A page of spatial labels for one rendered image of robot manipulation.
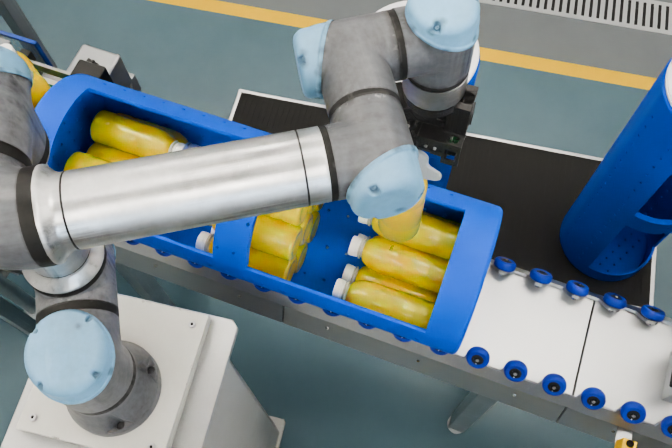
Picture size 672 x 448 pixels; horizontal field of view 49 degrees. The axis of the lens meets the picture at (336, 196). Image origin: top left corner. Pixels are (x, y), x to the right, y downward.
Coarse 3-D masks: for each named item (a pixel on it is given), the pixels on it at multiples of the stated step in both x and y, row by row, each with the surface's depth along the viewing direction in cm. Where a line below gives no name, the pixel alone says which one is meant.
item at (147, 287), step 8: (120, 264) 188; (120, 272) 197; (128, 272) 193; (136, 272) 196; (128, 280) 202; (136, 280) 198; (144, 280) 203; (152, 280) 209; (136, 288) 208; (144, 288) 205; (152, 288) 211; (160, 288) 217; (144, 296) 215; (152, 296) 213; (160, 296) 219; (168, 296) 226; (168, 304) 228
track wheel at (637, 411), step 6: (630, 402) 136; (636, 402) 136; (624, 408) 136; (630, 408) 136; (636, 408) 135; (642, 408) 135; (624, 414) 136; (630, 414) 136; (636, 414) 136; (642, 414) 135; (624, 420) 137; (630, 420) 137; (636, 420) 136; (642, 420) 136
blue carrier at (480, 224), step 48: (48, 96) 137; (96, 96) 154; (144, 96) 142; (432, 192) 130; (144, 240) 138; (192, 240) 151; (240, 240) 129; (336, 240) 153; (480, 240) 123; (288, 288) 132; (480, 288) 121; (432, 336) 127
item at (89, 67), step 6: (84, 60) 168; (90, 60) 169; (78, 66) 167; (84, 66) 167; (90, 66) 167; (96, 66) 167; (102, 66) 167; (72, 72) 167; (78, 72) 167; (84, 72) 167; (90, 72) 167; (96, 72) 167; (102, 72) 167; (102, 78) 167; (108, 78) 170
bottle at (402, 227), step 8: (424, 184) 108; (424, 192) 109; (424, 200) 113; (416, 208) 111; (392, 216) 113; (400, 216) 112; (408, 216) 112; (416, 216) 114; (384, 224) 117; (392, 224) 115; (400, 224) 114; (408, 224) 115; (416, 224) 116; (384, 232) 119; (392, 232) 117; (400, 232) 117; (408, 232) 117; (416, 232) 119; (392, 240) 119; (400, 240) 119
